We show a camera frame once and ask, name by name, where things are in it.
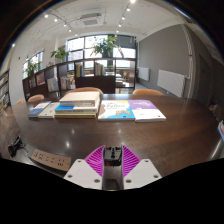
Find black charger block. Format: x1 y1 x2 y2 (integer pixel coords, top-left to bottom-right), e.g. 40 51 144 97
103 145 124 167

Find blue thin book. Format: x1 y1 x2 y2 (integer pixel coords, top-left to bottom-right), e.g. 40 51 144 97
27 100 53 118

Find ceiling lights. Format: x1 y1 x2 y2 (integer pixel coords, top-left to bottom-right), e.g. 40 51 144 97
10 0 138 48

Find large white book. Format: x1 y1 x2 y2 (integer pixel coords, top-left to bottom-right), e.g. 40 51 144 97
59 91 101 108

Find black bundled power cable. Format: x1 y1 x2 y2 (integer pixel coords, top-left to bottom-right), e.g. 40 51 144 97
7 134 28 158

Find low dark shelf unit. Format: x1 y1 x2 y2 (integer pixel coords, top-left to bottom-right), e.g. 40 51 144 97
22 57 138 101

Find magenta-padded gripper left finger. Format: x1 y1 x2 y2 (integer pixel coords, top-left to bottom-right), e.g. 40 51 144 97
63 144 114 191

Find large white wall radiator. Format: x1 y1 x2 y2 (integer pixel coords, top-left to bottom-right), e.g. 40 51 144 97
156 69 186 98

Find ceiling air conditioner unit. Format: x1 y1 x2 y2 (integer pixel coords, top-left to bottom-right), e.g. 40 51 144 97
79 13 102 28

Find purple and white book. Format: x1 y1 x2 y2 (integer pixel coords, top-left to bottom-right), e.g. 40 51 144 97
127 99 167 123

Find large potted green plant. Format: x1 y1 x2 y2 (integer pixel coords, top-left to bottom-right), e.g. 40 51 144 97
91 35 118 58

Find white thin book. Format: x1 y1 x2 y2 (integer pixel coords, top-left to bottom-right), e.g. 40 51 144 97
37 102 62 120

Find small white wall radiator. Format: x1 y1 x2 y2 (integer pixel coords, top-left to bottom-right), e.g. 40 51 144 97
137 66 151 82

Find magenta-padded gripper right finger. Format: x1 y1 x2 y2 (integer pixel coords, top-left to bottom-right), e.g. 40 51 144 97
112 144 163 191

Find beige thick book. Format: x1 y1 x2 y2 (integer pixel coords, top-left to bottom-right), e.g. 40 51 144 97
53 112 98 119

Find tall dark bookshelf unit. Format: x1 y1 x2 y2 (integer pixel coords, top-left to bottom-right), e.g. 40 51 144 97
0 69 10 116

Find white illustrated book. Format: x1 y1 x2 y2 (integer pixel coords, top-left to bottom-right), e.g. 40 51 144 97
97 99 136 122

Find blue and white book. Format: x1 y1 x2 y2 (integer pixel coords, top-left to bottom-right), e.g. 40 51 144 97
54 103 100 116

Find black power strip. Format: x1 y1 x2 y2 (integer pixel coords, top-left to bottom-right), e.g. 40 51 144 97
30 148 72 173

